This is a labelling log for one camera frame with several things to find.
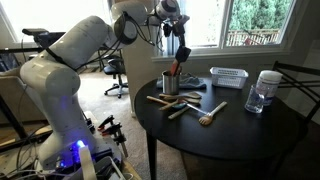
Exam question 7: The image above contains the black office chair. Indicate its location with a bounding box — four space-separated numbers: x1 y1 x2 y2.
102 54 130 100

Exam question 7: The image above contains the white bottle blue label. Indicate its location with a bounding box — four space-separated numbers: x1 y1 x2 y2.
255 69 284 107

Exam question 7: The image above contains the clear glass cup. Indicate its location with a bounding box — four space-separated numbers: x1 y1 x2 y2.
244 83 266 114

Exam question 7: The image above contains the orange spatula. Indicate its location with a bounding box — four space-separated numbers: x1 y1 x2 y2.
170 59 181 77

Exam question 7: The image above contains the wooden fork spoon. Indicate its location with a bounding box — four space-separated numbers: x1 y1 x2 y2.
198 100 229 126

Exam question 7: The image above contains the white plastic basket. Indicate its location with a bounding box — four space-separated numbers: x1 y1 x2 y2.
209 66 250 90

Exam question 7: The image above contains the black dining chair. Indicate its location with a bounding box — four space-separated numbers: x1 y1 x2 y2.
271 60 320 125

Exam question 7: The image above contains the white framed window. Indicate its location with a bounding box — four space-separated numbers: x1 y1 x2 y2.
151 0 298 62

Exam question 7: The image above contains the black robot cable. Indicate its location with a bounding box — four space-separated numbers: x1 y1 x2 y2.
74 11 158 73

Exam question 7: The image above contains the round black table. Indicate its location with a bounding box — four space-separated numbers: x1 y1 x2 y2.
134 77 309 180

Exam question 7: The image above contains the bright living room window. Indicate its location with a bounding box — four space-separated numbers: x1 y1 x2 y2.
0 0 114 46

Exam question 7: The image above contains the flat wooden spatula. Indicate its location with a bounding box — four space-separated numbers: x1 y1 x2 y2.
158 91 203 102

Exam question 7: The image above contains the black orange clamp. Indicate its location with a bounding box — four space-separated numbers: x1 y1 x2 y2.
114 130 130 158
97 114 116 131
101 122 122 137

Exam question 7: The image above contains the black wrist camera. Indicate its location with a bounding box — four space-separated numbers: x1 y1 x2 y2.
177 14 191 26

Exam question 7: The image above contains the wooden spatula teal head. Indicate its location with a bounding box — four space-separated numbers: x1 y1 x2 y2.
167 101 193 121

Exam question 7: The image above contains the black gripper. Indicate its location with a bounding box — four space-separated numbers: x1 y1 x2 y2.
162 14 188 50

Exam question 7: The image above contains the white strap device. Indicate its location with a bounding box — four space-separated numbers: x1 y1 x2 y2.
77 144 127 180

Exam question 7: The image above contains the blue cloth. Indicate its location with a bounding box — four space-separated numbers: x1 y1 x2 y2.
155 72 208 91

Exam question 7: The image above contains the wooden robot platform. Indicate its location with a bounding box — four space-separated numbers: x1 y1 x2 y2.
0 111 143 180

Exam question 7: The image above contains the long wooden stick utensil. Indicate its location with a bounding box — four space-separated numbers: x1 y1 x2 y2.
146 95 171 106

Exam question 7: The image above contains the black spatula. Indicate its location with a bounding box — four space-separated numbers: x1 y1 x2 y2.
174 45 193 76

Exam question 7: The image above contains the silver tin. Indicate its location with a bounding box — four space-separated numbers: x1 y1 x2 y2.
161 70 181 96

